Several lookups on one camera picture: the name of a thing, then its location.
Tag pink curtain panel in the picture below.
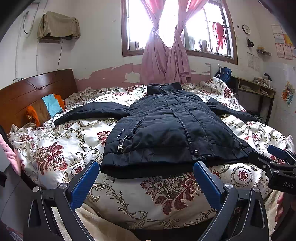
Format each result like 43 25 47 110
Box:
140 1 169 84
166 0 208 83

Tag pink curtain right panel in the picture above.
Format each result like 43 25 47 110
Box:
166 0 208 83

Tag brown framed window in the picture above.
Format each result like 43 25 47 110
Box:
120 1 238 64

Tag cloth covered air conditioner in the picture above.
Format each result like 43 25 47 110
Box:
37 11 81 41

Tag orange blue brown pillow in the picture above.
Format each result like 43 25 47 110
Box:
25 94 65 127

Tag wall certificates papers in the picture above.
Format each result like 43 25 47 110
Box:
271 25 295 60

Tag red hanging cloth outside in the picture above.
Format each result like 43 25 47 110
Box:
213 22 226 50

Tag floral bed quilt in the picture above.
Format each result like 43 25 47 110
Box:
8 78 295 230

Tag pink cloth at bedside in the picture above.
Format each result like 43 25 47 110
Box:
0 135 21 176

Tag beige bed sheet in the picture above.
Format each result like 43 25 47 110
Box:
75 203 139 240

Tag blue backpack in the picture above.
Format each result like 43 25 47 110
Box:
214 67 232 84

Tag person right hand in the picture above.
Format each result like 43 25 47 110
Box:
274 193 284 223

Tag black padded jacket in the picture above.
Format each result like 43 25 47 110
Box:
55 82 254 179

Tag colourful wall sticker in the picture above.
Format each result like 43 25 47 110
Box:
281 81 295 106

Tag wooden side desk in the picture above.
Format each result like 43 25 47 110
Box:
228 76 276 125

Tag pink curtain left panel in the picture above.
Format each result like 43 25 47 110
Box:
140 1 169 84

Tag brown wooden headboard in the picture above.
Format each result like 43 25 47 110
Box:
0 69 78 133

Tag round wall clock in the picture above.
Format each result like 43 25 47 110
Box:
242 24 251 35

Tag small wall shelf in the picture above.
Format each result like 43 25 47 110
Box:
256 47 271 56

